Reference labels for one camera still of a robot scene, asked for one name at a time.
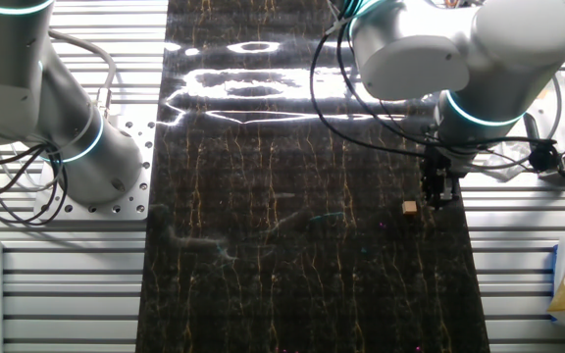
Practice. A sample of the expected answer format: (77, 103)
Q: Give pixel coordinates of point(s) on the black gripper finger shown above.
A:
(448, 192)
(430, 192)

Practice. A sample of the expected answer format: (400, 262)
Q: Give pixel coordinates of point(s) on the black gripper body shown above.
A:
(429, 169)

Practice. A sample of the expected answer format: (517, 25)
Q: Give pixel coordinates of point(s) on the tiny wooden cube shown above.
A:
(409, 207)

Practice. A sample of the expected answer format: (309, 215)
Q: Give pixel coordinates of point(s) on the crumpled white tissue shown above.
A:
(503, 169)

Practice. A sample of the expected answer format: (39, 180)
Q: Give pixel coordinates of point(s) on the flat white tissue sheet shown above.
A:
(549, 122)

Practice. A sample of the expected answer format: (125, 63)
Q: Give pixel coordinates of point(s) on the black marble pattern mat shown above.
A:
(287, 245)

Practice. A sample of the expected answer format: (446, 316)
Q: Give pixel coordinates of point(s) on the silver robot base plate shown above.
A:
(135, 198)

